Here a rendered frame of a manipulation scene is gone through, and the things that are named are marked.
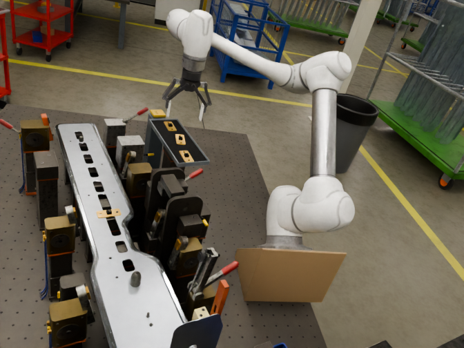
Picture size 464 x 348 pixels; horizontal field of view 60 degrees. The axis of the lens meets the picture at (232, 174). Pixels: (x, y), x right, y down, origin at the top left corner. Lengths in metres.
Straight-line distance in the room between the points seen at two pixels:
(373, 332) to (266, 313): 1.30
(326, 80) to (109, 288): 1.14
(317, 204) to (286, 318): 0.49
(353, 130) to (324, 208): 2.63
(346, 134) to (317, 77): 2.43
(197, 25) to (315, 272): 1.05
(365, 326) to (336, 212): 1.48
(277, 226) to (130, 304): 0.71
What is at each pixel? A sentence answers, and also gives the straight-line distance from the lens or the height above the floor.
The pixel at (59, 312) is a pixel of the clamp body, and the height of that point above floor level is 1.05.
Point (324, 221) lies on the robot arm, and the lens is 1.55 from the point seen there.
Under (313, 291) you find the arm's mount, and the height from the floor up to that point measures 0.77.
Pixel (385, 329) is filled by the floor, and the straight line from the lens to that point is 2.97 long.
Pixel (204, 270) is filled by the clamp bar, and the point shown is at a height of 1.16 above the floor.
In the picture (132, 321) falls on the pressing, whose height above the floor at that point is 1.00.
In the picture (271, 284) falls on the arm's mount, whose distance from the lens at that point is 1.69.
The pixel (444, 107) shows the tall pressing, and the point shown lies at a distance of 5.57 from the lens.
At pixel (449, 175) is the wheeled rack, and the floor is 0.22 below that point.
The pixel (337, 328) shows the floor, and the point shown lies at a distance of 2.79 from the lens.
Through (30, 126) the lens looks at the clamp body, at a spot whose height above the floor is 1.06.
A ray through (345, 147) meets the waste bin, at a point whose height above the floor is 0.33.
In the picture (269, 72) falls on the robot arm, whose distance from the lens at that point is 1.77.
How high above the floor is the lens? 1.99
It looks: 32 degrees down
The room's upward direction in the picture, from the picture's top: 15 degrees clockwise
